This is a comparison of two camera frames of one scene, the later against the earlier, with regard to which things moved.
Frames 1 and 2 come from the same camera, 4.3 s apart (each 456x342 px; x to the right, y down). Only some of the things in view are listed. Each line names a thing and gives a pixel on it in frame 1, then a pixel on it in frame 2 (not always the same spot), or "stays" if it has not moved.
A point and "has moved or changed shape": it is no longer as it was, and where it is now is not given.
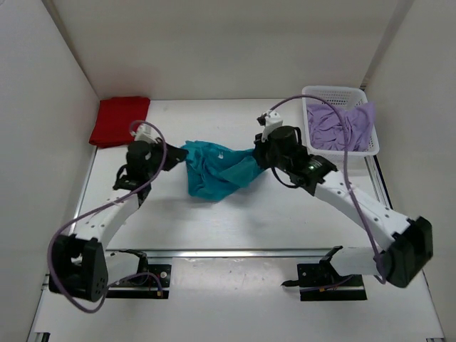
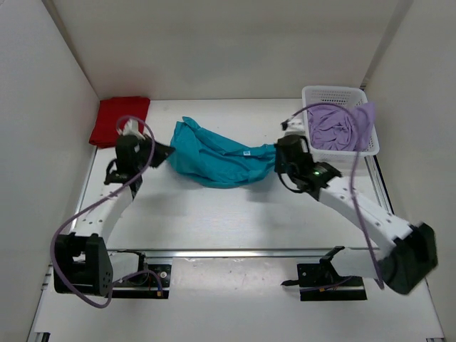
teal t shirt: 215,172 has moved or changed shape
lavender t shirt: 326,131 stays
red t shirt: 117,120 stays
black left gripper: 174,155 to 160,152
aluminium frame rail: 247,253 stays
